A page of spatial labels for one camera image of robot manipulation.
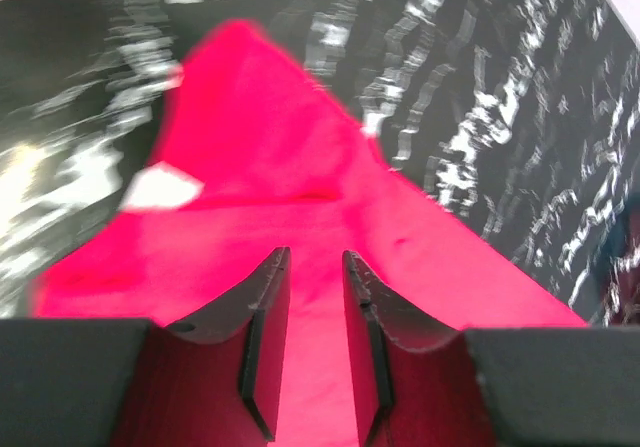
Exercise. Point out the black marbled table mat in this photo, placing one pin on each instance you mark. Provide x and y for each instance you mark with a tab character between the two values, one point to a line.
519	116

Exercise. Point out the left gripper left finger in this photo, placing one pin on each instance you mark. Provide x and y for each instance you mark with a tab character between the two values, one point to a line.
213	378

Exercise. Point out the red t-shirt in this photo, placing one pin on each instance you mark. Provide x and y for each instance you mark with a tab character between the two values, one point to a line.
254	155

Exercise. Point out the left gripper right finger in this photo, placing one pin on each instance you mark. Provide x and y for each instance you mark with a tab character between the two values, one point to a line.
414	382

